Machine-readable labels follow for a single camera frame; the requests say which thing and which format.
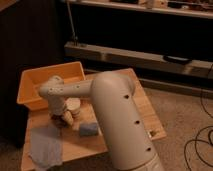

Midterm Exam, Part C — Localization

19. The wooden table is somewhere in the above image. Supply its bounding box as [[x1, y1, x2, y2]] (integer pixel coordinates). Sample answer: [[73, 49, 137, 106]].
[[21, 68, 166, 171]]

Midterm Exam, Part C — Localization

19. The yellow plastic tray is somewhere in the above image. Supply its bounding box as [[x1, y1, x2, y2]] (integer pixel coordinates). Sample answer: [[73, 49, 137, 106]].
[[17, 61, 85, 111]]

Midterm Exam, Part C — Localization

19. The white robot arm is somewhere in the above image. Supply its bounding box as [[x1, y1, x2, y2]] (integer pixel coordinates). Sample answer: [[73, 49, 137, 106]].
[[38, 71, 165, 171]]

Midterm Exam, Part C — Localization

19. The grey cloth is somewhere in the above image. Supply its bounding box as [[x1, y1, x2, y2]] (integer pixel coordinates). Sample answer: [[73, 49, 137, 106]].
[[29, 124, 62, 171]]

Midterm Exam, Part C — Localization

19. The black remote on shelf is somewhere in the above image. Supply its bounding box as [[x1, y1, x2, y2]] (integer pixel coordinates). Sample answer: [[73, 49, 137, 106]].
[[163, 56, 192, 65]]

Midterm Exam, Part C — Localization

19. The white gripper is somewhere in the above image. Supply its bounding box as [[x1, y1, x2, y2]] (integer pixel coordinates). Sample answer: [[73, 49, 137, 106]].
[[48, 97, 73, 126]]

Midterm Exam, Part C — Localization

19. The blue sponge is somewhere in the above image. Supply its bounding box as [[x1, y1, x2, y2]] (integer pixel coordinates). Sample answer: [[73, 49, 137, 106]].
[[79, 122, 99, 136]]

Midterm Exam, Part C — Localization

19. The metal pole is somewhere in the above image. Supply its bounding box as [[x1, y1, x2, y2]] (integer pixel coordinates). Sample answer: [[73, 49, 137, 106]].
[[66, 0, 78, 46]]

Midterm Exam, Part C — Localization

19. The white round cup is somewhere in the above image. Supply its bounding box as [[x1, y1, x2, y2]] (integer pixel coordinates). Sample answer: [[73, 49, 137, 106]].
[[66, 98, 81, 117]]

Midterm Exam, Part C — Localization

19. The grey shelf unit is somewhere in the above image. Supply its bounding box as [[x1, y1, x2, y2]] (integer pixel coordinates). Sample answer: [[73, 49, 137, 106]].
[[65, 0, 213, 78]]

